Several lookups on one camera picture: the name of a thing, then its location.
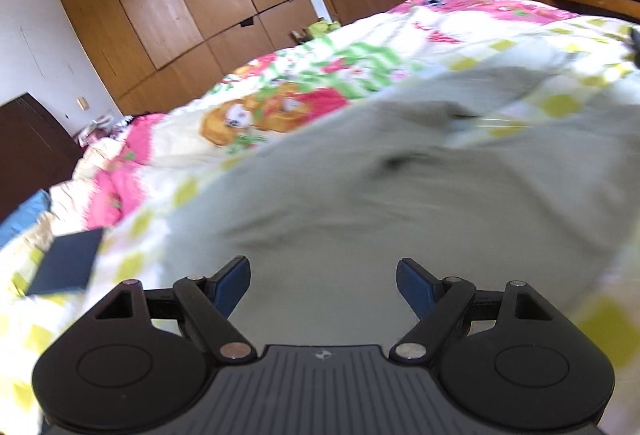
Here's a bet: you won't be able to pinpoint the blue pillow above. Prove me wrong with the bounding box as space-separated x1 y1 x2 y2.
0 189 51 247

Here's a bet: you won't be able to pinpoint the dark blue notebook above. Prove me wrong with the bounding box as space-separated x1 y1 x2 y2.
25 228 104 296

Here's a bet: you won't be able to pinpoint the dark wooden headboard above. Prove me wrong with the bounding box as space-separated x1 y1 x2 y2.
0 94 82 221

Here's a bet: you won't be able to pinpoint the grey pants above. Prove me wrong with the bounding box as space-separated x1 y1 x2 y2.
162 68 639 345

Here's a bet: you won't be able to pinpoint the yellow checkered plastic sheet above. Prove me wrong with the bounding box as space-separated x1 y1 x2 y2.
1 14 639 434

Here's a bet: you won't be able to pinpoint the floral cartoon quilt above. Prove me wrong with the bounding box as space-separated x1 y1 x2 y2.
50 0 568 236

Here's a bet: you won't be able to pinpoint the clutter beside headboard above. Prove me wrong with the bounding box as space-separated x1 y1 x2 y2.
75 114 134 149

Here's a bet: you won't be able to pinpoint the green item on floor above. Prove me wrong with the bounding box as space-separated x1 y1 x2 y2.
306 18 341 39

